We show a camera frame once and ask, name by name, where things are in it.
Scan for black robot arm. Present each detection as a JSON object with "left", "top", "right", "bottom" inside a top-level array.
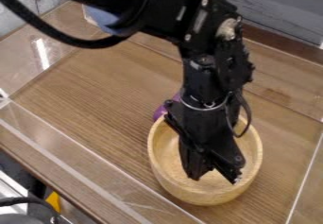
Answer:
[{"left": 0, "top": 0, "right": 255, "bottom": 182}]

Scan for yellow black device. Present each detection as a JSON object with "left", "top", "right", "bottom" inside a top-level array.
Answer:
[{"left": 44, "top": 190, "right": 73, "bottom": 224}]

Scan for purple toy eggplant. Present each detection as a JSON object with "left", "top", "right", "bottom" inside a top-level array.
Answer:
[{"left": 152, "top": 94, "right": 180, "bottom": 121}]

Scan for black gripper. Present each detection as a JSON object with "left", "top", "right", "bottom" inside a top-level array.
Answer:
[{"left": 164, "top": 96, "right": 244, "bottom": 184}]

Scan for black cable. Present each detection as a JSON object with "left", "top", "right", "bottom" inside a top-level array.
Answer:
[{"left": 0, "top": 196, "right": 60, "bottom": 224}]

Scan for brown wooden bowl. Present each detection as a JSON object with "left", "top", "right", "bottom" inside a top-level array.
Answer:
[{"left": 148, "top": 116, "right": 264, "bottom": 206}]

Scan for clear acrylic enclosure wall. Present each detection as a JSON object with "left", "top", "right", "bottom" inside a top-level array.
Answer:
[{"left": 0, "top": 0, "right": 323, "bottom": 224}]

